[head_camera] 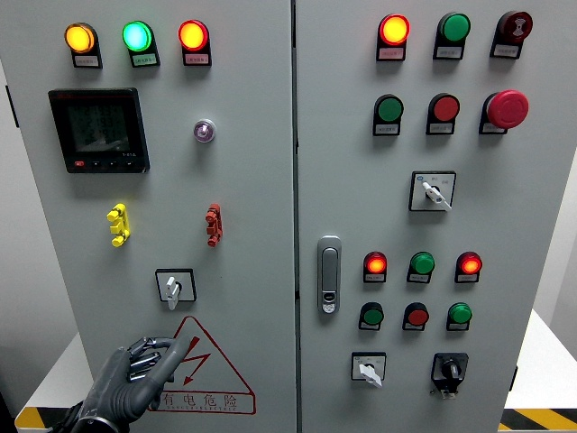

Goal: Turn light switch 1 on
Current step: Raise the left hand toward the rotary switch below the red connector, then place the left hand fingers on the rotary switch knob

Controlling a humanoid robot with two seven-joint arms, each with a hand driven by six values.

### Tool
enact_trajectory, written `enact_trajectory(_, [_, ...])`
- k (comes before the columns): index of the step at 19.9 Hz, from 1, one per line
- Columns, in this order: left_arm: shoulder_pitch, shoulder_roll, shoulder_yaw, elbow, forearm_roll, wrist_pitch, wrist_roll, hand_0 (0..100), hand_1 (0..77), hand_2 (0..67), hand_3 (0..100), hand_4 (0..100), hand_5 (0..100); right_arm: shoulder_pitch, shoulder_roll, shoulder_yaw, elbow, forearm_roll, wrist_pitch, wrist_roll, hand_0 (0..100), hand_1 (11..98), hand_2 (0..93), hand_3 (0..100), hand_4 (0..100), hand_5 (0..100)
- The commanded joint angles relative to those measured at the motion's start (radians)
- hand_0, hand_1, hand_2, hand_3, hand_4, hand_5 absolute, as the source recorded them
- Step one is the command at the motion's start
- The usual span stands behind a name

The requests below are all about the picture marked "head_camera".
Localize silver door lock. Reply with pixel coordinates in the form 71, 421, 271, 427
316, 235, 343, 315

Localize round white lamp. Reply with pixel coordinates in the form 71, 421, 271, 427
193, 118, 216, 143

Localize small red handle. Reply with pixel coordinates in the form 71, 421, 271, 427
205, 203, 224, 247

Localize pale grey door with lock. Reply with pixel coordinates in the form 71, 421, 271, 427
293, 0, 577, 433

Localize large yellow indicator lamp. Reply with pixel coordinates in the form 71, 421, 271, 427
64, 22, 97, 54

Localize small red push button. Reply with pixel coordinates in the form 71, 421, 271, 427
404, 302, 430, 327

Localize small yellow handle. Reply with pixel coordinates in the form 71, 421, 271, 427
106, 203, 132, 247

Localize large white-handled labelled switch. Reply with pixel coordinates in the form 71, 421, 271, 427
408, 170, 457, 213

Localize red warning triangle sticker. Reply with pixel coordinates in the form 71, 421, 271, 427
147, 315, 257, 415

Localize small green push button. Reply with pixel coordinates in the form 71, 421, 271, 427
361, 301, 385, 326

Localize large red push button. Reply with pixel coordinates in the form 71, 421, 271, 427
430, 93, 461, 123

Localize large red stop button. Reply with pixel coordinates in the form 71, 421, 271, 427
486, 89, 530, 130

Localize small green indicator lamp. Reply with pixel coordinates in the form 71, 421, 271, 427
409, 251, 436, 275

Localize black display meter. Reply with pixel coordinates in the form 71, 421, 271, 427
48, 88, 151, 174

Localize pale grey cabinet door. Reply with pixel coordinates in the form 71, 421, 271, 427
0, 0, 298, 433

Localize large green push button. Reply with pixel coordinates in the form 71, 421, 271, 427
375, 94, 405, 123

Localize large red indicator lamp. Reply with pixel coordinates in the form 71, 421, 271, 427
378, 14, 411, 47
178, 19, 210, 51

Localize black yellow striped tape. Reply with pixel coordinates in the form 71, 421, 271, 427
498, 409, 577, 432
14, 407, 85, 432

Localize large dark green lamp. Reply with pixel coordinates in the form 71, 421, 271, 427
437, 12, 472, 44

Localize small white-handled labelled switch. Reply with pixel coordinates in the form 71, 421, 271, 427
351, 351, 388, 388

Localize small green domed button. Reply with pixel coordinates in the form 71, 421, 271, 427
447, 302, 473, 326

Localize black-handled turn switch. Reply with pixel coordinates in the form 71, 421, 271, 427
430, 352, 470, 401

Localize large bright green lamp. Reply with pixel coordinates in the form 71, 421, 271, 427
122, 20, 155, 52

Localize dark red buzzer lamp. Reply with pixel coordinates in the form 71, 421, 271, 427
499, 11, 534, 44

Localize small red indicator lamp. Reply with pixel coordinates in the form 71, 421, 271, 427
363, 251, 389, 275
455, 251, 483, 275

